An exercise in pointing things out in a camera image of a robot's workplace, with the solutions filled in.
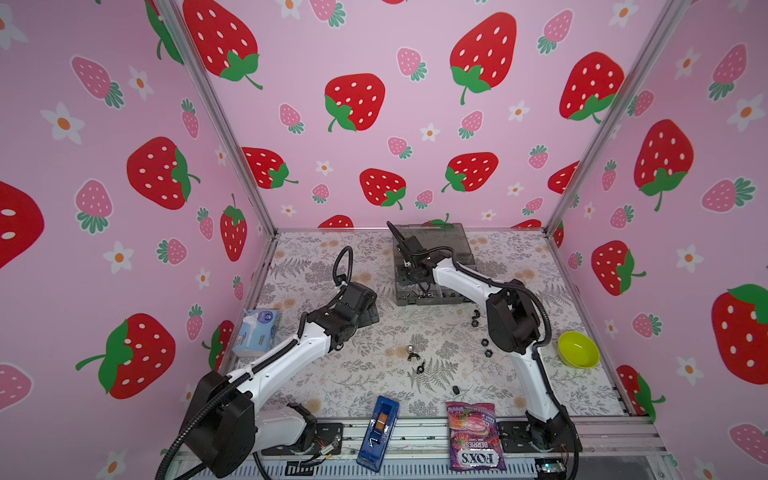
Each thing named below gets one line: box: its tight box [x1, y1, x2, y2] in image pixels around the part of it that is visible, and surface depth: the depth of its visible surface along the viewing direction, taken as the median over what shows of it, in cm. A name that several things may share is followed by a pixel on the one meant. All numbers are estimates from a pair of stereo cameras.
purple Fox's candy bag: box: [446, 401, 507, 471], surface depth 73 cm
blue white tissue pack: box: [231, 309, 280, 357], surface depth 90 cm
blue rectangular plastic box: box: [356, 395, 400, 473], surface depth 72 cm
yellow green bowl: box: [557, 331, 601, 369], surface depth 90 cm
